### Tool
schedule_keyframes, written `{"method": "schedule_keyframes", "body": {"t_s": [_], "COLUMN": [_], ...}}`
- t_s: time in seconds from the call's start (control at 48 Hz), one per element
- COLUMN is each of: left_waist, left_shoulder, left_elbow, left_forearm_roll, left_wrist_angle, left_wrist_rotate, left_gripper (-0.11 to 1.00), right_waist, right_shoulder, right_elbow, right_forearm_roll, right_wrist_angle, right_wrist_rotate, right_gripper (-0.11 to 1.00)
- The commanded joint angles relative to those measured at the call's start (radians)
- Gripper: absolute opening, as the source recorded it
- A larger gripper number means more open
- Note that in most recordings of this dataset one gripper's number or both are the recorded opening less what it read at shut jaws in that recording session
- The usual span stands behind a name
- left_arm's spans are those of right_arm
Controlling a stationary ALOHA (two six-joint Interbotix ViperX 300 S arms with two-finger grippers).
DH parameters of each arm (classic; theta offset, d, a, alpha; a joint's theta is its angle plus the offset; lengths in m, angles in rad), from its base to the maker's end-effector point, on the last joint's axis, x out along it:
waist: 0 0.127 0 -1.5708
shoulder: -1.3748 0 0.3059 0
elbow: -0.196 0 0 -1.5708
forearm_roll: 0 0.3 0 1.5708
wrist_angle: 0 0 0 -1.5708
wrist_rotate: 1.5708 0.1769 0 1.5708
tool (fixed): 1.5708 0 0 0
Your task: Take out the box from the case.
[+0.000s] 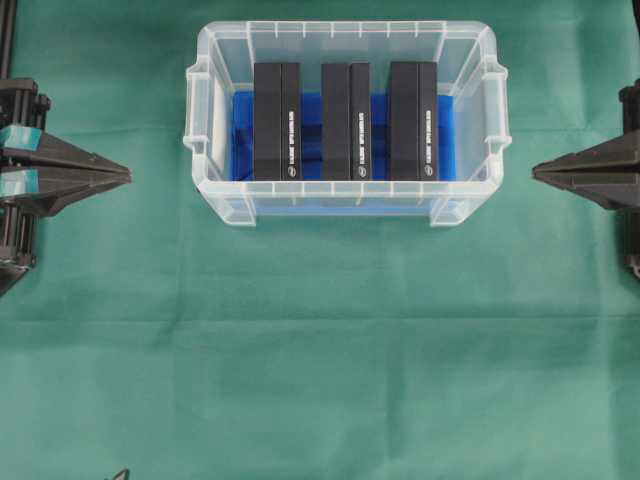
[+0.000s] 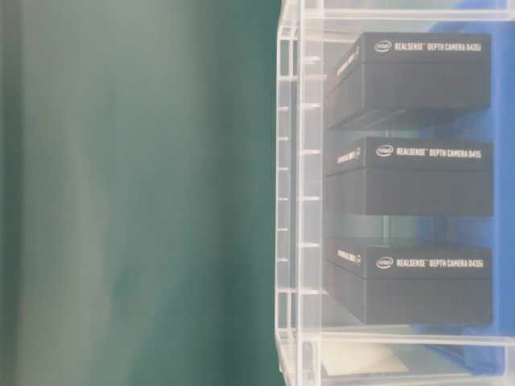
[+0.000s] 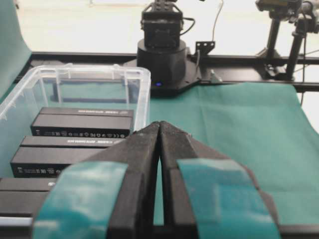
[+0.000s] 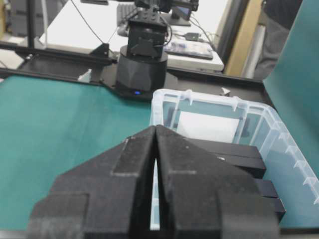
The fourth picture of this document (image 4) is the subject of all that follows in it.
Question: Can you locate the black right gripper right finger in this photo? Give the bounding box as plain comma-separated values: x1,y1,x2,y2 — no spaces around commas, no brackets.
156,125,280,239

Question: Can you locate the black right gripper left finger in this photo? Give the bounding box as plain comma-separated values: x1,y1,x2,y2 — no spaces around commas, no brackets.
26,126,156,239

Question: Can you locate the black RealSense box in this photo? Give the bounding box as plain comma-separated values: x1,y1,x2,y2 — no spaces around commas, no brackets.
254,179,286,222
216,154,267,179
188,139,262,159

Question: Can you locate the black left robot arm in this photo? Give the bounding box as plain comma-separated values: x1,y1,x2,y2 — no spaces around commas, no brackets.
100,0,199,101

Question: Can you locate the clear plastic storage case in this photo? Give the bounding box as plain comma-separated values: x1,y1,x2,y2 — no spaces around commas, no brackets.
150,89,319,229

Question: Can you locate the white paper label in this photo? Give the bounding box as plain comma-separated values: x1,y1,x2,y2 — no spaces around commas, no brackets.
176,112,239,143

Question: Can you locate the green table cloth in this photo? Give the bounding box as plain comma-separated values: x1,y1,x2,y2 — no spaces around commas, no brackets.
0,74,319,231

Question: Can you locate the black keyboard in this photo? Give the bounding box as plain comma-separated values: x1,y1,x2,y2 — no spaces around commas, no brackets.
163,41,213,60

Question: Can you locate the green backdrop panel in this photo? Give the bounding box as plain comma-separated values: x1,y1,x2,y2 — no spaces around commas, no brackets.
262,0,319,160

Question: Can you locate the white desk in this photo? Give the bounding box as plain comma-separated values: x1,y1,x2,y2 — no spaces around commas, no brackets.
47,0,224,74

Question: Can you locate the black table frame rail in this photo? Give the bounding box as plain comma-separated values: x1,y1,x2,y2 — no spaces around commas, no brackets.
0,42,273,106

